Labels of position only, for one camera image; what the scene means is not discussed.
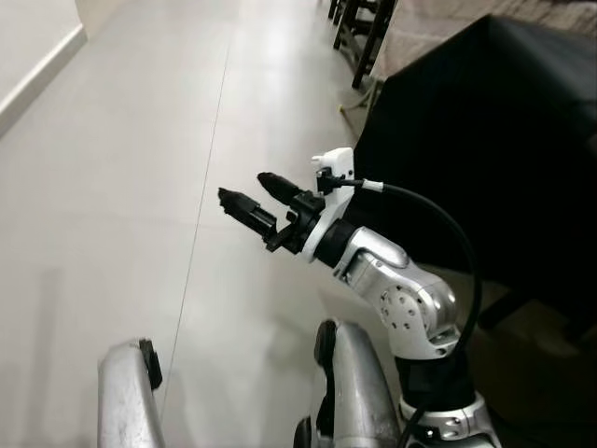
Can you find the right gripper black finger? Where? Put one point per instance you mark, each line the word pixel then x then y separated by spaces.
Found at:
pixel 282 187
pixel 250 213

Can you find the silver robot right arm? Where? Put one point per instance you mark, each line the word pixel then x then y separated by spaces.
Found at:
pixel 401 299

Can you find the dark wooden chair legs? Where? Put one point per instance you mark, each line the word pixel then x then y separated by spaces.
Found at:
pixel 359 37

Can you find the silver robot right leg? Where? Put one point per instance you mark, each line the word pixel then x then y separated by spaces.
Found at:
pixel 359 392

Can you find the black tablecloth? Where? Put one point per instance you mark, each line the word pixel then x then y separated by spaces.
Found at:
pixel 485 168

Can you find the patterned beige cloth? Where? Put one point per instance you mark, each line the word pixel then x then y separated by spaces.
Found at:
pixel 438 23

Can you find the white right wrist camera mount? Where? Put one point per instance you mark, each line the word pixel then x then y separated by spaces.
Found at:
pixel 336 168

